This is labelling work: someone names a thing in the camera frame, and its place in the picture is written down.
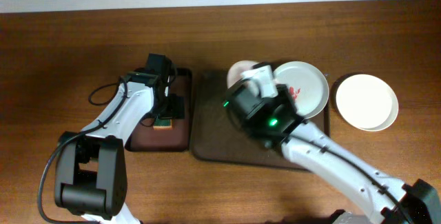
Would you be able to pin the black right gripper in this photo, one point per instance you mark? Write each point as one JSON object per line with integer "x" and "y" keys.
{"x": 277, "y": 101}

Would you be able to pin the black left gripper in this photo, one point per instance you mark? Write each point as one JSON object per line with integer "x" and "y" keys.
{"x": 176, "y": 109}

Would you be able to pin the green and orange sponge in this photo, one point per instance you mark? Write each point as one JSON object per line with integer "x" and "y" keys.
{"x": 162, "y": 124}

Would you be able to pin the pink plate with red stain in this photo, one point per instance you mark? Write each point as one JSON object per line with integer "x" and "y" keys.
{"x": 234, "y": 73}

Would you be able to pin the pale green stained plate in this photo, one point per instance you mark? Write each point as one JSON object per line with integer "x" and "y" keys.
{"x": 307, "y": 86}

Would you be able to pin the cream plate with red stain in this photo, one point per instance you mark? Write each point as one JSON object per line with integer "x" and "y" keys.
{"x": 367, "y": 102}

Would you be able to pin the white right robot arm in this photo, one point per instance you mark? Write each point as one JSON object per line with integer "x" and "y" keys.
{"x": 274, "y": 107}

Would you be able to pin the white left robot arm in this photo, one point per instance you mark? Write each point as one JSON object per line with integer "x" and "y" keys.
{"x": 90, "y": 177}

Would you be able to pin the small black water tray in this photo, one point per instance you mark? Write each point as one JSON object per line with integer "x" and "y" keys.
{"x": 172, "y": 138}

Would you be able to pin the large brown serving tray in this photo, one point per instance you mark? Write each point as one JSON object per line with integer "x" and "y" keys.
{"x": 215, "y": 138}

